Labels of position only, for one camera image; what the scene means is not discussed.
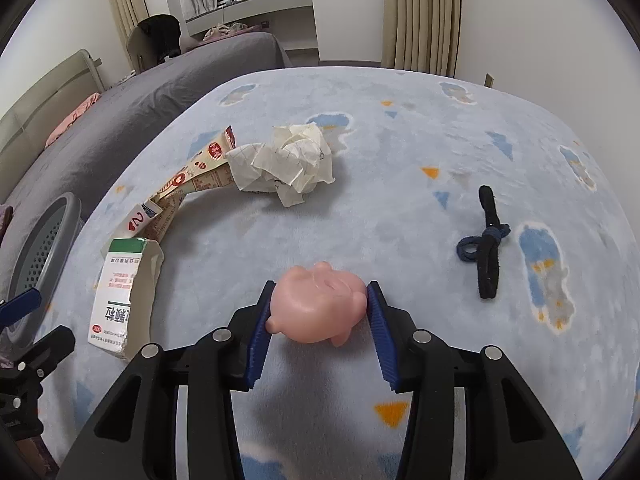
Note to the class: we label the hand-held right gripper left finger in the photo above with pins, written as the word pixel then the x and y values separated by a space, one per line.
pixel 257 360

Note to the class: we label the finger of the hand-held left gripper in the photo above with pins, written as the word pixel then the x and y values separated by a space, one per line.
pixel 20 306
pixel 50 350

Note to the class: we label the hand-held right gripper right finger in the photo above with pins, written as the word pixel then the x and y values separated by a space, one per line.
pixel 385 355

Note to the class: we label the pink pig toy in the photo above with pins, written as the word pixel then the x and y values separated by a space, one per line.
pixel 315 305

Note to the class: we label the grey perforated plastic basket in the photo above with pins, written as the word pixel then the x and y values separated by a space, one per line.
pixel 60 225

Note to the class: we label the green and white medicine box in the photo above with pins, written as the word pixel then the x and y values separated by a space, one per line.
pixel 117 300

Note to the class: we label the heart playing card box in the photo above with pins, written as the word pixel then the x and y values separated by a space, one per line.
pixel 137 220

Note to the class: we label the light blue printed blanket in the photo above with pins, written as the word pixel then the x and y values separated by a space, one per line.
pixel 400 185

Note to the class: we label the crumpled paper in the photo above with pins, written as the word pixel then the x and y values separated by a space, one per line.
pixel 285 165

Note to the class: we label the red and beige snack packet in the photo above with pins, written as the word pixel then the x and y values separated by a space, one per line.
pixel 205 170

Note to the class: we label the pink pillow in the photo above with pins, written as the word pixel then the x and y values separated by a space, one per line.
pixel 75 115

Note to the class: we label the beige padded headboard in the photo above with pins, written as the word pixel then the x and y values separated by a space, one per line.
pixel 40 105

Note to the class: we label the bed with grey sheet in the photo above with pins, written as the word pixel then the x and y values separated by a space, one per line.
pixel 125 105

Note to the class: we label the brown chair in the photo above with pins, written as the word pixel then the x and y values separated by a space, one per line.
pixel 134 50

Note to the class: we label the black garment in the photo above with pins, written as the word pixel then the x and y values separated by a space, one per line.
pixel 160 35

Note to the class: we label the white window ledge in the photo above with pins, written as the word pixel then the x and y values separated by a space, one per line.
pixel 290 10

